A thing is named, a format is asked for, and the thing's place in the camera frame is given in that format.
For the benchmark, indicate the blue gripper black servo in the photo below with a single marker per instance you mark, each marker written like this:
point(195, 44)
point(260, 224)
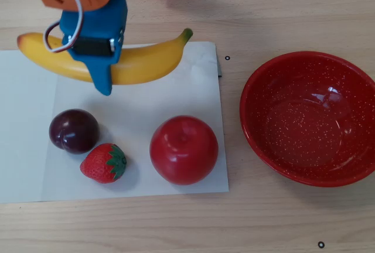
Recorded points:
point(96, 31)

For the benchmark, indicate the yellow plastic banana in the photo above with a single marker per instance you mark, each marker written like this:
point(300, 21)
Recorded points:
point(146, 64)

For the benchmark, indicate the red speckled enamel bowl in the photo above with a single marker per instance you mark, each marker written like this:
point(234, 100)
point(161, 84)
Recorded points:
point(307, 124)

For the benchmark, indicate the dark purple plastic plum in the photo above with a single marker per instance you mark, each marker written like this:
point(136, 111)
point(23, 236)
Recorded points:
point(73, 131)

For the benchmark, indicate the red plastic strawberry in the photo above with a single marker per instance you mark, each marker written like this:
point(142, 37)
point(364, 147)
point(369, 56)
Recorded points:
point(98, 165)

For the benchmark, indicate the white paper sheet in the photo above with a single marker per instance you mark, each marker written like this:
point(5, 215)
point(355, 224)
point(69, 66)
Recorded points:
point(26, 118)

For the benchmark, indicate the red plastic apple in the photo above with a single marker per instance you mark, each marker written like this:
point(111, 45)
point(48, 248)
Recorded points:
point(184, 150)

